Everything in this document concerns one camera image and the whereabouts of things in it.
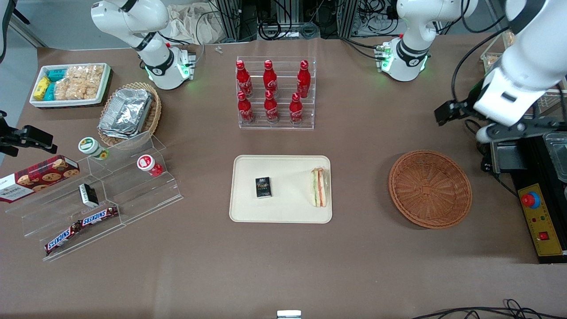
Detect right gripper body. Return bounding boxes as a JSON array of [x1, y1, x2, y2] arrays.
[[0, 111, 18, 158]]

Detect triangle sandwich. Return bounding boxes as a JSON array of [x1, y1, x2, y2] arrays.
[[309, 167, 331, 208]]

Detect round brown wicker basket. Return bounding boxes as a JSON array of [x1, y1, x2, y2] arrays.
[[388, 150, 473, 230]]

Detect oval light wicker basket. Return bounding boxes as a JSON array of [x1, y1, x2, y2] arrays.
[[98, 82, 163, 149]]

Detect beige plastic tray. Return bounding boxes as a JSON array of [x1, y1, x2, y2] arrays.
[[229, 154, 333, 224]]

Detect grey metal box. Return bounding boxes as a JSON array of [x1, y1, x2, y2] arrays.
[[489, 141, 528, 174]]

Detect red tartan cookie box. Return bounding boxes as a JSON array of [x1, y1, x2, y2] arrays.
[[0, 155, 81, 204]]

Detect yellow snack packet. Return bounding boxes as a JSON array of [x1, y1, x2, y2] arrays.
[[33, 76, 52, 101]]

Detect empty clear plastic container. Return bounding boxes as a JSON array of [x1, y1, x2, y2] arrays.
[[542, 133, 567, 183]]

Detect red emergency stop button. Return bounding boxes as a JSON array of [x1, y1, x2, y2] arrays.
[[521, 191, 542, 210]]

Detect clear rice cracker bag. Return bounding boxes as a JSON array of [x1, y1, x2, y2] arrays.
[[53, 78, 85, 101], [66, 65, 105, 99]]

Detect green lid white cup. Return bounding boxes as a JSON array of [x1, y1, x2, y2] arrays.
[[78, 137, 110, 161]]

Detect black equipment box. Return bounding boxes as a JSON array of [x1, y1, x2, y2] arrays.
[[509, 133, 567, 265]]

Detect small black white box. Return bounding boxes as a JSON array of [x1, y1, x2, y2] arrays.
[[78, 183, 100, 208]]

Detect Snickers chocolate bar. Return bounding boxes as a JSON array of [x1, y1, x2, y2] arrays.
[[81, 206, 120, 228], [44, 222, 83, 256]]

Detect yellow control panel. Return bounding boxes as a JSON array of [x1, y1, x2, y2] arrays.
[[517, 183, 566, 258]]

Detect white rectangular snack bin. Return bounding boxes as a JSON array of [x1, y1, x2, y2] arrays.
[[29, 63, 112, 109]]

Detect stacked aluminium foil containers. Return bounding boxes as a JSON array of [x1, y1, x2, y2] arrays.
[[97, 88, 154, 140]]

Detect clear acrylic stepped stand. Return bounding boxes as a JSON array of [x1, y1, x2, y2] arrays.
[[4, 130, 185, 263]]

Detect red lid white cup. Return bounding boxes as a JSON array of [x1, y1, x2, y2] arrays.
[[136, 154, 164, 178]]

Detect red cola bottle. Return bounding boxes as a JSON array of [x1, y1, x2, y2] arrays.
[[289, 92, 304, 126], [264, 90, 280, 124], [236, 60, 254, 98], [296, 60, 312, 99], [237, 91, 256, 125], [263, 60, 279, 99]]

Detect clear acrylic bottle rack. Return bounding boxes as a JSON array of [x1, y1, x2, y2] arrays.
[[236, 56, 318, 130]]

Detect beige crumpled cloth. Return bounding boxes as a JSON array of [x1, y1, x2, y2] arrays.
[[166, 4, 224, 45]]

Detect small black printed box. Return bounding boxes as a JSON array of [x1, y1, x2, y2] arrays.
[[255, 177, 272, 199]]

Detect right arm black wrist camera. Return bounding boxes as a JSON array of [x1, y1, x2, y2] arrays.
[[12, 125, 58, 155]]

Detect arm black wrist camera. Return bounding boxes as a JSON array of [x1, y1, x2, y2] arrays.
[[12, 125, 58, 155], [434, 99, 475, 128]]

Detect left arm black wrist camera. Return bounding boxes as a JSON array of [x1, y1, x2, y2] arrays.
[[434, 99, 475, 128]]

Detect black cable at arm base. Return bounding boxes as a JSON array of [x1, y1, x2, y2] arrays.
[[339, 36, 382, 61]]

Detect black floor cables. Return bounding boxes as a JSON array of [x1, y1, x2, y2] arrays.
[[410, 299, 567, 319]]

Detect aluminium frame post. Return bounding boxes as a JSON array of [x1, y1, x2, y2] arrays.
[[336, 0, 360, 38], [215, 0, 249, 43]]

